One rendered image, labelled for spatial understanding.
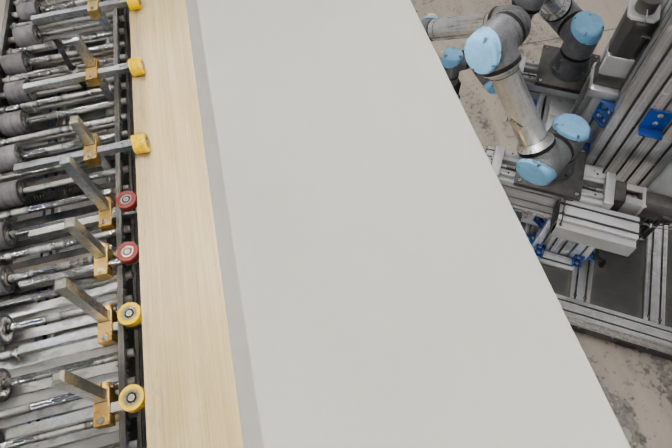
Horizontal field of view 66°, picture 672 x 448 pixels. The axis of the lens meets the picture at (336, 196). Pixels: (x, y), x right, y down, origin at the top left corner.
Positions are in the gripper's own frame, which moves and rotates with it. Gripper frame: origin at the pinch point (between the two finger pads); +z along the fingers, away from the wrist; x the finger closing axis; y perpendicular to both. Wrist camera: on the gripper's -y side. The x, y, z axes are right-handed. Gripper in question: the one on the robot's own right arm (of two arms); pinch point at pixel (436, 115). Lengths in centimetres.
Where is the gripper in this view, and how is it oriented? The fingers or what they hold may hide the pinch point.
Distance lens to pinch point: 231.1
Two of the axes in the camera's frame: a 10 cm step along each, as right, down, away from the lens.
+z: 0.5, 5.2, 8.5
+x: -2.3, -8.2, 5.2
